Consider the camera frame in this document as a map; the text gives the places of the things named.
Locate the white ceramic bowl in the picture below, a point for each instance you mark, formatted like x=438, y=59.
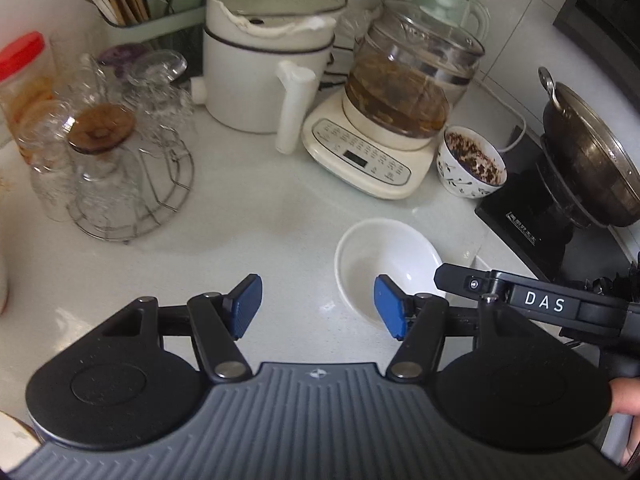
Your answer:
x=383, y=246

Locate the black induction cooker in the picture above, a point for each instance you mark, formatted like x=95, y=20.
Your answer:
x=524, y=215

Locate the wire glass rack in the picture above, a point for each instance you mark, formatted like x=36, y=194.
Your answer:
x=167, y=181

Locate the red lid plastic jar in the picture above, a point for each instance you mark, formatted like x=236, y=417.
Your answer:
x=26, y=75

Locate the white floral plate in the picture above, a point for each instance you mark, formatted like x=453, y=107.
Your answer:
x=17, y=442

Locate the purple base glass cup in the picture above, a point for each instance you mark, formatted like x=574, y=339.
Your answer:
x=119, y=58

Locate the green utensil holder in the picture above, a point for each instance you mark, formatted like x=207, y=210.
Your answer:
x=180, y=29

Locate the dark wok with lid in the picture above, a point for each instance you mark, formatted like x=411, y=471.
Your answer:
x=589, y=155

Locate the white pot with lid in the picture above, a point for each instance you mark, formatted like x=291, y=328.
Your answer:
x=263, y=61

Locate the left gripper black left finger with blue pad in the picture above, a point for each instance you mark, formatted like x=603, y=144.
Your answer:
x=217, y=321

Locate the person's right hand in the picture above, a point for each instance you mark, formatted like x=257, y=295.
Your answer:
x=626, y=400

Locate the clear glass cup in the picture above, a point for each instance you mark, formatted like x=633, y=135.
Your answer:
x=164, y=111

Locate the floral bowl with tea leaves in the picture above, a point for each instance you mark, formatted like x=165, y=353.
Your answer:
x=467, y=165

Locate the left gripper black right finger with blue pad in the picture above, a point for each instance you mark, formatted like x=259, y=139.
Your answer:
x=418, y=322

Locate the glass tea kettle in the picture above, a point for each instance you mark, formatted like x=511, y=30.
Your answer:
x=410, y=70

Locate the amber base glass cup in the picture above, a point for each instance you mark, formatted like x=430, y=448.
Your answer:
x=108, y=176

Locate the cream kettle base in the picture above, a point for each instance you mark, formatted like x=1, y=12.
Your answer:
x=375, y=169

